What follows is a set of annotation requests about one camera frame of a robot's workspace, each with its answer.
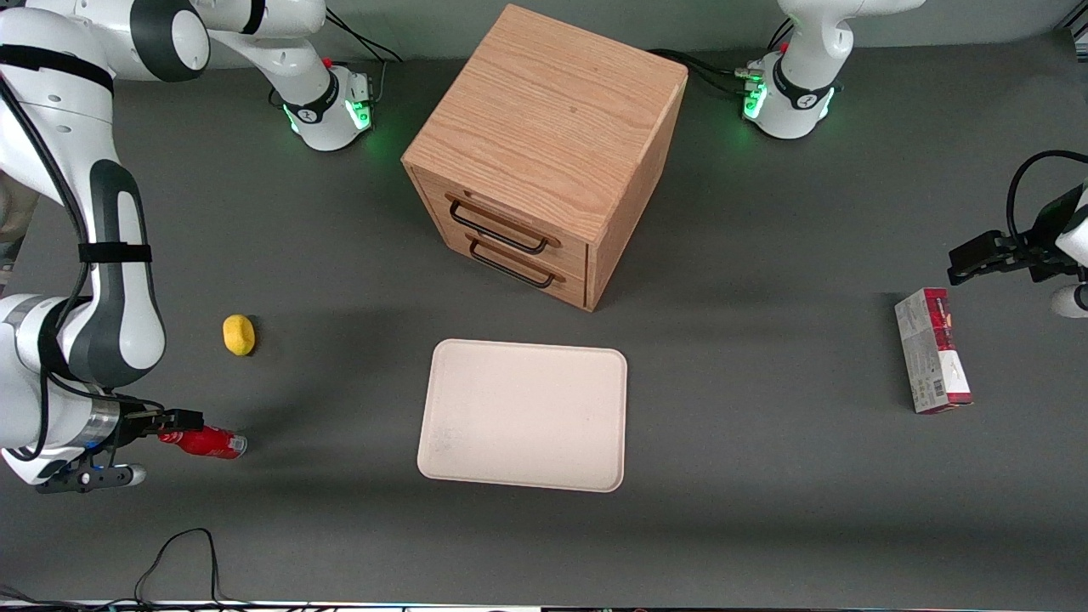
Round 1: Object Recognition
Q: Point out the black right arm base cable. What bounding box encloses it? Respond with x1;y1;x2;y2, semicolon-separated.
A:
320;13;405;105

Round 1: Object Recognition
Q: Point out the black right arm wrist cable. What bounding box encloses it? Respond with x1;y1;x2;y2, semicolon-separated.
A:
0;75;164;464

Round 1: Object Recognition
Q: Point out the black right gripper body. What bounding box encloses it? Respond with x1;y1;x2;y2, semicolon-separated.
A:
81;403;164;470

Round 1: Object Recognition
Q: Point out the black arm base cable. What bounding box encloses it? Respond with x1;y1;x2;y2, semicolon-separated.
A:
320;13;405;105
649;17;796;99

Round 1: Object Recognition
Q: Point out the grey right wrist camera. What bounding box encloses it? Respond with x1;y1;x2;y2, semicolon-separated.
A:
34;461;148;496

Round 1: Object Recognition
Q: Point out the black cable at table edge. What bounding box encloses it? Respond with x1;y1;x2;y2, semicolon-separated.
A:
0;528;256;609

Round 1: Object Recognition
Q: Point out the grey and red carton box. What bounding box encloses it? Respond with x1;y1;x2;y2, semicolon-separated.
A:
894;287;974;415

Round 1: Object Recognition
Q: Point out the black left gripper cable loop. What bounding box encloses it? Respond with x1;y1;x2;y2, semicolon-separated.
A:
1006;150;1088;249

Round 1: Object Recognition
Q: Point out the red coke bottle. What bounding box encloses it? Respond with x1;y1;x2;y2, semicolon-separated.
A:
158;425;248;461

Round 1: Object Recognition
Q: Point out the black drawer handle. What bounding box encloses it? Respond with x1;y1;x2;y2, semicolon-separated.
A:
469;240;556;289
448;199;550;256

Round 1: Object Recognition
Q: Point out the yellow lemon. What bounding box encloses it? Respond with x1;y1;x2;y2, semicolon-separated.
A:
223;314;257;357

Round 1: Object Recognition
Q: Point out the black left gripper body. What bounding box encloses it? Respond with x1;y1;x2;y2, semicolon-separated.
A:
1011;191;1088;283

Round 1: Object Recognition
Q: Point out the wooden drawer cabinet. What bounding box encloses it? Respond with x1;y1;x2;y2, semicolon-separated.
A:
401;3;689;313

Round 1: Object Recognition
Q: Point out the beige plastic tray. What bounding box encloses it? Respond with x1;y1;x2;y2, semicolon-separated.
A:
416;339;628;493

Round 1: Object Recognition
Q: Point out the black left arm base cable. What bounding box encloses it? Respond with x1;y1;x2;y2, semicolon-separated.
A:
649;17;796;99

